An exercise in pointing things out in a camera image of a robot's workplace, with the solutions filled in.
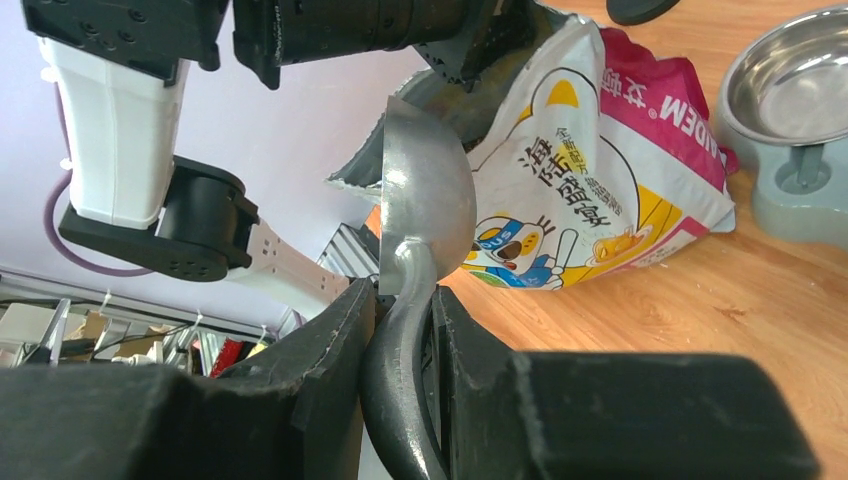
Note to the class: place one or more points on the pet food bag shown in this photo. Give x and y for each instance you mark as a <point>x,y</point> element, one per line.
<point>589,155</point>

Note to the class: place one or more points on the metal food scoop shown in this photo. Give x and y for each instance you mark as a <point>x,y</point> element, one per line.
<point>428,218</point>

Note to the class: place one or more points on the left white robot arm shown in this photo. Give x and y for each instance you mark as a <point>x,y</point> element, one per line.
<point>121,68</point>

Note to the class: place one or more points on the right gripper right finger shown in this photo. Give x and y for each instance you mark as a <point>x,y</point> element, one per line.
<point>511,414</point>

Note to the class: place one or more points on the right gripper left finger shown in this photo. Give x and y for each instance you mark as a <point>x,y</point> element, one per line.
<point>288,412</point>

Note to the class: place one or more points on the grey double pet bowl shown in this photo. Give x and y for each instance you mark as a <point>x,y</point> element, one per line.
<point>782,109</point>

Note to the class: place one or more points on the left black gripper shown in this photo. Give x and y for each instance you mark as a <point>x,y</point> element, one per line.
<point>458,39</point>

